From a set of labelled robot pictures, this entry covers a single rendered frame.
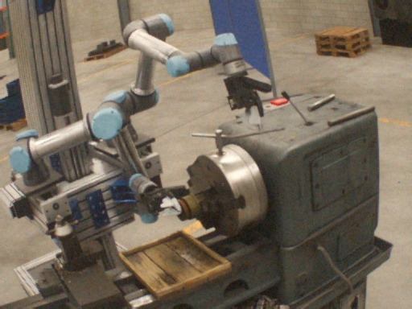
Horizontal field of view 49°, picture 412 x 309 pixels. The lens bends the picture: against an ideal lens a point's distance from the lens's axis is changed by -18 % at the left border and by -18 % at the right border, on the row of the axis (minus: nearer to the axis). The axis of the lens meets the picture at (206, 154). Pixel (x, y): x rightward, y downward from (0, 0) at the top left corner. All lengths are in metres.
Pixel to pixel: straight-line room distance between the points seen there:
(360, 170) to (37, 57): 1.52
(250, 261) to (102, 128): 0.72
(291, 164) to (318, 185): 0.17
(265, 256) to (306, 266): 0.22
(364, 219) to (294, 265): 0.42
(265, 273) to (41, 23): 1.49
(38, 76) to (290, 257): 1.36
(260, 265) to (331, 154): 0.49
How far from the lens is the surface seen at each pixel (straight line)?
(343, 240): 2.18
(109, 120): 1.93
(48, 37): 2.38
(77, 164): 2.45
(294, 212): 1.89
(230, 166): 1.83
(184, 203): 1.86
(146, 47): 1.97
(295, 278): 2.07
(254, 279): 2.00
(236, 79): 1.81
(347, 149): 2.02
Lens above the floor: 1.90
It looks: 21 degrees down
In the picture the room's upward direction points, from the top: 10 degrees counter-clockwise
